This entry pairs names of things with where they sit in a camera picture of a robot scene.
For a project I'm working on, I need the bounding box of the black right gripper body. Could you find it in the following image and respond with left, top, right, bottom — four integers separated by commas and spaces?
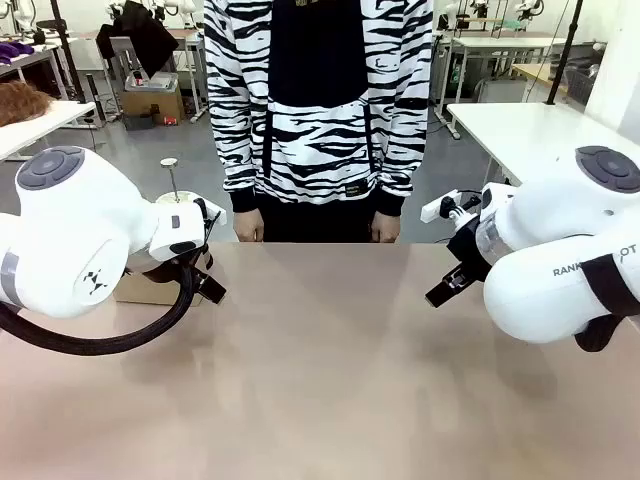
446, 216, 495, 285

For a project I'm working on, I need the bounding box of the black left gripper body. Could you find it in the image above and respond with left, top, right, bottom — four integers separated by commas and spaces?
149, 198, 216, 284

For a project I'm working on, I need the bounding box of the person right forearm zebra sleeve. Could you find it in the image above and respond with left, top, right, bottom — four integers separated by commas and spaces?
205, 74, 267, 215

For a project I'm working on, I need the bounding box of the person left forearm zebra sleeve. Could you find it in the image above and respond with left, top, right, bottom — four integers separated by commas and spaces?
373, 74, 432, 218

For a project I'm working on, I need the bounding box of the brown cardboard carrier box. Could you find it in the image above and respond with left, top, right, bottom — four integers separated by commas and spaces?
112, 268, 207, 307

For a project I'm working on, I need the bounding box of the person right hand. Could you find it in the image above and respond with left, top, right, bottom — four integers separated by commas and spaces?
233, 208, 266, 244

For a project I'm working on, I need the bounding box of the person left hand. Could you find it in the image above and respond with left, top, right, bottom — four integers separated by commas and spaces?
369, 212, 402, 245

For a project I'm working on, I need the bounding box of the silver disc on rod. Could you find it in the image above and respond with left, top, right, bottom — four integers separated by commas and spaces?
159, 156, 183, 204

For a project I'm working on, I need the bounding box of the large white empty table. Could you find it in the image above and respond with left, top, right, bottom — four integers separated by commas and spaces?
445, 101, 640, 187

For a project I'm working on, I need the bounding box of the brown cardboard storage box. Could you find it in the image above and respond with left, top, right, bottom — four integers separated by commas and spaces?
121, 87, 185, 127

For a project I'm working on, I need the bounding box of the person torso zebra hoodie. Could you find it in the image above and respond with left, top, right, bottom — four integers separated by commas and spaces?
204, 0, 434, 244

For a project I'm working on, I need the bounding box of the light wooden table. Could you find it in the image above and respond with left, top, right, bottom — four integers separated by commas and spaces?
511, 62, 557, 99

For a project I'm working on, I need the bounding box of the long white workbench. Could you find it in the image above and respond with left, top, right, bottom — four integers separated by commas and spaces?
434, 30, 569, 126

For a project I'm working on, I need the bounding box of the white table with wig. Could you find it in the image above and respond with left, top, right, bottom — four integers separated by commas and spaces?
0, 101, 98, 163

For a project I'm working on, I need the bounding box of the black stand pole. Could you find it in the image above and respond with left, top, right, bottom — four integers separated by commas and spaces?
546, 0, 585, 107
48, 0, 88, 105

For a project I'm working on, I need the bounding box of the black hanging cloth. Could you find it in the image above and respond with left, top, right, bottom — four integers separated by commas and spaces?
95, 0, 180, 80

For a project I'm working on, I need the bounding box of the brown hair wig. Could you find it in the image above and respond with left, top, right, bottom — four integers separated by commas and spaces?
0, 80, 54, 128

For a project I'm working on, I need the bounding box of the purple cloth pile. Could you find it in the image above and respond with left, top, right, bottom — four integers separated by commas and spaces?
0, 41, 35, 65

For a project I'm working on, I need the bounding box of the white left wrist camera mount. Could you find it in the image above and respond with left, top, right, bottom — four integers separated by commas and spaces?
197, 199, 228, 236

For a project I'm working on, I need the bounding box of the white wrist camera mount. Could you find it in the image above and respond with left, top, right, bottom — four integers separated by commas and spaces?
197, 199, 228, 236
421, 188, 481, 224

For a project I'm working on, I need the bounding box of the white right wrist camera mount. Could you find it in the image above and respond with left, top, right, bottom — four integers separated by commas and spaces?
421, 188, 481, 224

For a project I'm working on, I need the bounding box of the black braided cable sleeve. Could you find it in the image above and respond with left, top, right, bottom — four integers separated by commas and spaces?
0, 264, 197, 357

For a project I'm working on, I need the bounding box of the black cable wrap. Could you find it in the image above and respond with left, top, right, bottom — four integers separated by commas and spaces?
573, 253, 640, 354

